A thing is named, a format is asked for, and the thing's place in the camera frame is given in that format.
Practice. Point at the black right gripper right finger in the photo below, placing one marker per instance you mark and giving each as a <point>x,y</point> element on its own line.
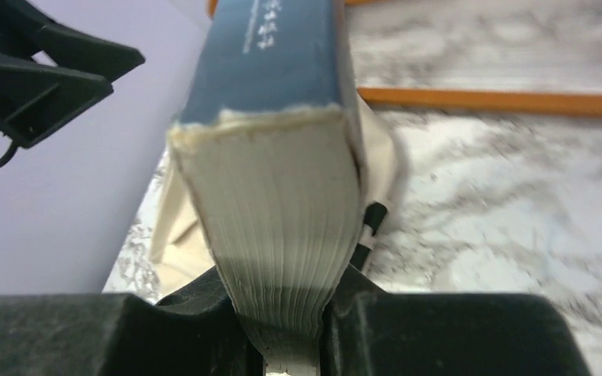
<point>369,331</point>

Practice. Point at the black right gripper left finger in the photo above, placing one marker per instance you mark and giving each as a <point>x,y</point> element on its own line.
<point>193,331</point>

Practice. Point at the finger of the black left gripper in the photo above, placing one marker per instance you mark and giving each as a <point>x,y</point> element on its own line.
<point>26,31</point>
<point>36,100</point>

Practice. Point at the beige canvas backpack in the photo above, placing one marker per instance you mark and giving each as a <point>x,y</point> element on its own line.
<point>178,250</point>

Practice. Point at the blue-grey book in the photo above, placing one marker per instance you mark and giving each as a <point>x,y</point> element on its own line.
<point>270,148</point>

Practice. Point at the orange wooden shelf rack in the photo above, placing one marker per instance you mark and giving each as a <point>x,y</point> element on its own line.
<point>564,104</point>

